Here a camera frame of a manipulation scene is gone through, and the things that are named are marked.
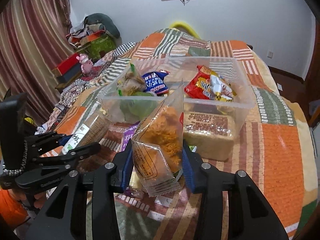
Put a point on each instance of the purple wrapped cheese stick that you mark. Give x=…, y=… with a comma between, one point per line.
x=128, y=134

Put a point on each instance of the orange floss pastry bag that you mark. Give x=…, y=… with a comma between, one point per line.
x=157, y=145

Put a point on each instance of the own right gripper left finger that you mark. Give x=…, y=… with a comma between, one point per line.
x=63, y=215

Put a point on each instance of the red gift box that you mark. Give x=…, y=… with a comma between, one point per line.
x=66, y=65

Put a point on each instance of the blue white snack bag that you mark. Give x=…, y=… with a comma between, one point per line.
x=154, y=82

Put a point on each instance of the green fabric storage box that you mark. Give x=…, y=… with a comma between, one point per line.
x=101, y=46

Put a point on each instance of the pile of clothes clutter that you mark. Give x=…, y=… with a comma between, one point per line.
x=88, y=34

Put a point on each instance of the person's left hand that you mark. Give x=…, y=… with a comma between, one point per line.
x=37, y=200

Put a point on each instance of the yellow curved footboard pad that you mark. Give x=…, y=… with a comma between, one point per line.
x=184, y=26

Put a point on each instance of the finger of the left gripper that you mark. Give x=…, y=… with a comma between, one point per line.
x=69, y=160
x=42, y=143

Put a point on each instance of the grey green pillow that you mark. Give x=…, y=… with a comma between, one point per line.
x=106, y=21

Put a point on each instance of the yellow chips snack bag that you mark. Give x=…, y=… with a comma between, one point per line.
x=219, y=90

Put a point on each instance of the brown cracker sleeve pack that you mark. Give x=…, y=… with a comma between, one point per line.
x=92, y=130

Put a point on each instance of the pink plush toy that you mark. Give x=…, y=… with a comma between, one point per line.
x=86, y=64

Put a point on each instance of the red noodle snack bag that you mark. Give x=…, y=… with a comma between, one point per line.
x=198, y=87

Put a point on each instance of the beige green snack packet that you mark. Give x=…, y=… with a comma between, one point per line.
x=130, y=82

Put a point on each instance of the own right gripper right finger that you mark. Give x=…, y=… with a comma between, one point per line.
x=250, y=215

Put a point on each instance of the striped red gold curtain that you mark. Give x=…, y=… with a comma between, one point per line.
x=33, y=44

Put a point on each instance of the green round jelly cup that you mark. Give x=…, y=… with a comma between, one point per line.
x=134, y=108

